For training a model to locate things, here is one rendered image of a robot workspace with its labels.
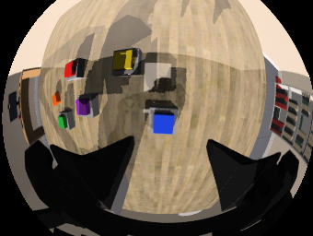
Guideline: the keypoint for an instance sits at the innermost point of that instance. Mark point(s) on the purple button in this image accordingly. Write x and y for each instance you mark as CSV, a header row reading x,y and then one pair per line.
x,y
87,105

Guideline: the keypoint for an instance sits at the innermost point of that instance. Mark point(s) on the red button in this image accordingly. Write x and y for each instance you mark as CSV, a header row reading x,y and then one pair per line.
x,y
75,69

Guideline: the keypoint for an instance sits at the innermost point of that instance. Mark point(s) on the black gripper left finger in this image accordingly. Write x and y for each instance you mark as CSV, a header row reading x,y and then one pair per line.
x,y
101,171

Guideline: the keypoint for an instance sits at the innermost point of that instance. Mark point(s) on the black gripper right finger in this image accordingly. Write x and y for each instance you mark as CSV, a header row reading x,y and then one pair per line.
x,y
234,173

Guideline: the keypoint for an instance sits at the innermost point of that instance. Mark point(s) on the orange block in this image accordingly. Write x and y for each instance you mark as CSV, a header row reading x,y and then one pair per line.
x,y
55,98

